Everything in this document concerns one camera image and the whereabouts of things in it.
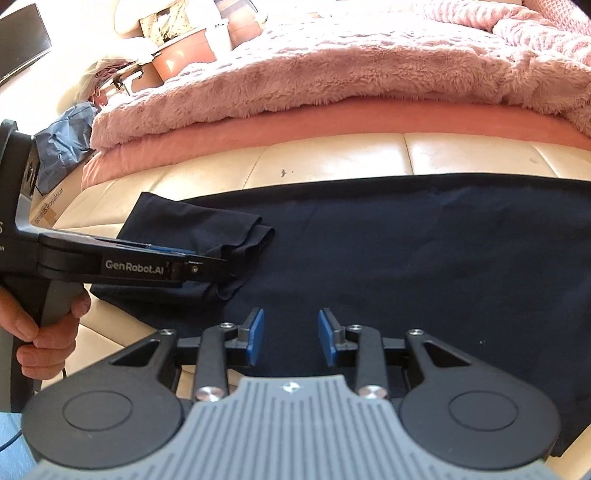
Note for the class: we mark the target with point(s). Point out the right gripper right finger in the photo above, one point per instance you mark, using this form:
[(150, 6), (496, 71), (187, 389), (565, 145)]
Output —
[(456, 407)]

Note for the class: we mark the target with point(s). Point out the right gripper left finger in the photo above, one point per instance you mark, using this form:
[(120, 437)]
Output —
[(129, 405)]

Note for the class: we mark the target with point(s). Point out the black pants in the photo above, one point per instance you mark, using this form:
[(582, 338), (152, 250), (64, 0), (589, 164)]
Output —
[(496, 265)]

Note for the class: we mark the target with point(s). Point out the left hand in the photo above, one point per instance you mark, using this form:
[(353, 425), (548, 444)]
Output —
[(45, 349)]

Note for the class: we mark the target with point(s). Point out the cardboard box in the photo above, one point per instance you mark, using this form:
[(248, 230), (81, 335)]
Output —
[(47, 209)]

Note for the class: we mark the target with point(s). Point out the blue cloth bag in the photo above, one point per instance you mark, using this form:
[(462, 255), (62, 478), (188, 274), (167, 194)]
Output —
[(64, 145)]

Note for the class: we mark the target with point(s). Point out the black monitor screen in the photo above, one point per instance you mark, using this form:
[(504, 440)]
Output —
[(24, 40)]

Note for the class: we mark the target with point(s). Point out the terracotta pink box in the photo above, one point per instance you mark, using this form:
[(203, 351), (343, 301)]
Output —
[(173, 56)]

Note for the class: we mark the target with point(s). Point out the salmon pink bed sheet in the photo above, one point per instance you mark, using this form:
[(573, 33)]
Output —
[(357, 115)]

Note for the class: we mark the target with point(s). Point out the pink fluffy blanket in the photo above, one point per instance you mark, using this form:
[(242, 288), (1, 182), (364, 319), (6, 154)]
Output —
[(459, 51)]

